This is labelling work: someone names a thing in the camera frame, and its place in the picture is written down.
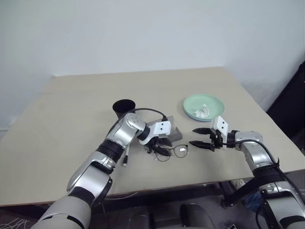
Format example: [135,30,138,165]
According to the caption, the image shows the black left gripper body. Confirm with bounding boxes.
[144,136,167,155]

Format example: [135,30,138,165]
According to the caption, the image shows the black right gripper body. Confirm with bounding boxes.
[209,128,225,152]

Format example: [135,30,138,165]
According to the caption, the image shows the black thin-rimmed glasses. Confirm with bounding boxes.
[149,144,191,163]

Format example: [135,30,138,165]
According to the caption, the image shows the gray glasses case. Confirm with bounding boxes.
[146,115,183,142]

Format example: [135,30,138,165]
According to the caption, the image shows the black cup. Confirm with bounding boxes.
[112,99,137,119]

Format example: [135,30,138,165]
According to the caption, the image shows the pale blue plate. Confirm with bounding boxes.
[183,109,224,123]

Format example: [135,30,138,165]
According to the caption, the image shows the crumpled clear plastic wrap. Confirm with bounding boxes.
[193,104,212,118]

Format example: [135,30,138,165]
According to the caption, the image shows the mint green plate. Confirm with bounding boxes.
[183,94,225,121]

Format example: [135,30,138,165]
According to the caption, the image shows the white marker with black cap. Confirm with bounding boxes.
[122,145,131,167]

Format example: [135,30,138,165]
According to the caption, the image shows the black table leg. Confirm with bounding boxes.
[219,177,261,208]

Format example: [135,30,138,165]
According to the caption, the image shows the dark rounded shape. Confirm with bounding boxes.
[180,203,218,229]
[132,206,158,229]

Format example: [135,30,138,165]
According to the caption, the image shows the blue bundle under table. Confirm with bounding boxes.
[244,192,263,212]

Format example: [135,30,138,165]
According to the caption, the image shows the black furniture panel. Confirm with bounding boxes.
[265,63,305,150]

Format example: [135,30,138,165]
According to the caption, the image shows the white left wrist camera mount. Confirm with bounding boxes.
[139,121,172,146]

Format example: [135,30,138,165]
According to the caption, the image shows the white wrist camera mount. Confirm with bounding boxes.
[139,121,172,146]
[212,115,228,150]

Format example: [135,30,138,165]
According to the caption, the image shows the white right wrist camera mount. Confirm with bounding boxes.
[212,115,228,150]

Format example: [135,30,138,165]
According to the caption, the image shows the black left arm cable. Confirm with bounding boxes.
[108,108,169,134]

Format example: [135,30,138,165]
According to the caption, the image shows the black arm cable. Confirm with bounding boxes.
[224,139,305,229]
[108,108,169,134]

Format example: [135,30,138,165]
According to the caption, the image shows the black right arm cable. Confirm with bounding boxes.
[224,139,305,229]

